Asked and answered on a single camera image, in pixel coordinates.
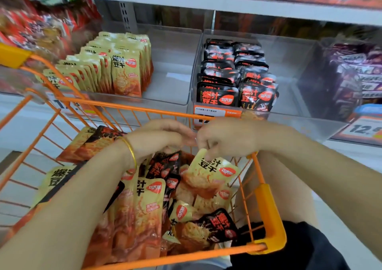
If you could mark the person's left hand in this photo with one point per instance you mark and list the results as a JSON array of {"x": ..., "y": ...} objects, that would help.
[{"x": 164, "y": 138}]

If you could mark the person's right hand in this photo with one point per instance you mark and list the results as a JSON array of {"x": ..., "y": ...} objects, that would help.
[{"x": 239, "y": 138}]

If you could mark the pile of black orange snacks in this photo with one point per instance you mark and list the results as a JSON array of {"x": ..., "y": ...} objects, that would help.
[{"x": 143, "y": 219}]

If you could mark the orange shopping cart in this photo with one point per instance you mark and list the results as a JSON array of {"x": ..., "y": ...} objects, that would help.
[{"x": 271, "y": 219}]

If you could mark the row of yellow orange snacks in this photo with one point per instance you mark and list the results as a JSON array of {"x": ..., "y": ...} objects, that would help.
[{"x": 71, "y": 75}]

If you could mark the person's right forearm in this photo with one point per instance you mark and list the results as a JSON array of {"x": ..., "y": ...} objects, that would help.
[{"x": 340, "y": 183}]

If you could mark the person's left forearm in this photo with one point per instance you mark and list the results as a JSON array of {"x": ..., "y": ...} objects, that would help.
[{"x": 59, "y": 219}]

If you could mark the person's right leg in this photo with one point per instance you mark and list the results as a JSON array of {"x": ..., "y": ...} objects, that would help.
[{"x": 292, "y": 195}]

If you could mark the orange blue shelf price tag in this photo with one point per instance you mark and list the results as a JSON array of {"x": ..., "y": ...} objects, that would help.
[{"x": 361, "y": 129}]

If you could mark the black shorts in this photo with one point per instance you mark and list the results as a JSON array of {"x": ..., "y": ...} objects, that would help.
[{"x": 298, "y": 249}]

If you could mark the pile of purple packets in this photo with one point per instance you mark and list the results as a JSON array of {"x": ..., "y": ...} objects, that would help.
[{"x": 358, "y": 69}]

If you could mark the pile of red tan packets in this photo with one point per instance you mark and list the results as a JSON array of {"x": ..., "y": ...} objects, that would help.
[{"x": 42, "y": 25}]

